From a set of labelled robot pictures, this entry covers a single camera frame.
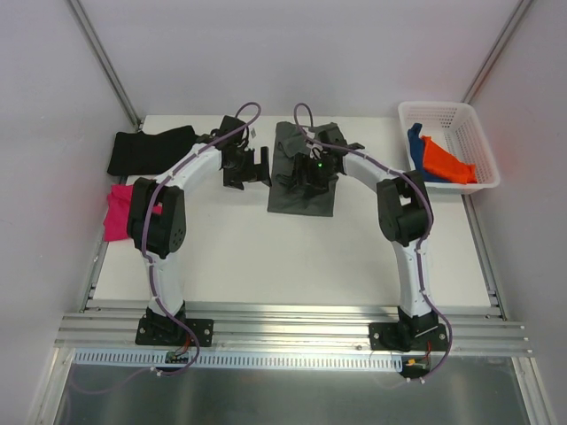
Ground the grey t shirt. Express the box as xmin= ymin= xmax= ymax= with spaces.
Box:
xmin=268 ymin=121 xmax=338 ymax=217

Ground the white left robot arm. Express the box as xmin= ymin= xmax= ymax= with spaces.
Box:
xmin=127 ymin=116 xmax=271 ymax=346

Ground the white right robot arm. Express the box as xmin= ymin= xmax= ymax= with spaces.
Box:
xmin=268 ymin=121 xmax=450 ymax=352

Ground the blue t shirt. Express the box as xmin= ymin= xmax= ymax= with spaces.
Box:
xmin=407 ymin=123 xmax=448 ymax=183

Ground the black folded t shirt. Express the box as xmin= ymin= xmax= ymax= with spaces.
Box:
xmin=107 ymin=126 xmax=204 ymax=177

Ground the orange t shirt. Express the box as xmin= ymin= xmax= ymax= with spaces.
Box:
xmin=421 ymin=135 xmax=478 ymax=184

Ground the pink folded t shirt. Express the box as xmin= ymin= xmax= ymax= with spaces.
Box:
xmin=104 ymin=184 xmax=133 ymax=242

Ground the white plastic basket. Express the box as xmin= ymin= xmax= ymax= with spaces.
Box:
xmin=398 ymin=101 xmax=501 ymax=195

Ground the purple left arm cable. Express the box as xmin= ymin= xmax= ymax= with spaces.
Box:
xmin=66 ymin=101 xmax=264 ymax=395

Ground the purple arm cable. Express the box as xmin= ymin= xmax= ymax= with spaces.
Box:
xmin=66 ymin=101 xmax=264 ymax=395
xmin=293 ymin=102 xmax=454 ymax=385

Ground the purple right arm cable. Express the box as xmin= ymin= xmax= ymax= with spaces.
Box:
xmin=293 ymin=102 xmax=454 ymax=385

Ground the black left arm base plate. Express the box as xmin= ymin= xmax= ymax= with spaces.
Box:
xmin=135 ymin=313 xmax=214 ymax=347

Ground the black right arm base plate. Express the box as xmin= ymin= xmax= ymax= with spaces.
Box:
xmin=368 ymin=321 xmax=448 ymax=352

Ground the white slotted cable duct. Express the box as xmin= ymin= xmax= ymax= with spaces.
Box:
xmin=74 ymin=349 xmax=403 ymax=372

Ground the left aluminium corner post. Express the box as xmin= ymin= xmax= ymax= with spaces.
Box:
xmin=65 ymin=0 xmax=143 ymax=129

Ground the aluminium corner post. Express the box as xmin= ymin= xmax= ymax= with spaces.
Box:
xmin=65 ymin=0 xmax=143 ymax=129
xmin=461 ymin=0 xmax=536 ymax=104

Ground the right aluminium corner post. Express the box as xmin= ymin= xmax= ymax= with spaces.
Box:
xmin=461 ymin=0 xmax=536 ymax=104

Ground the aluminium mounting rail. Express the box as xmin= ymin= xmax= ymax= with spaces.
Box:
xmin=55 ymin=300 xmax=534 ymax=357

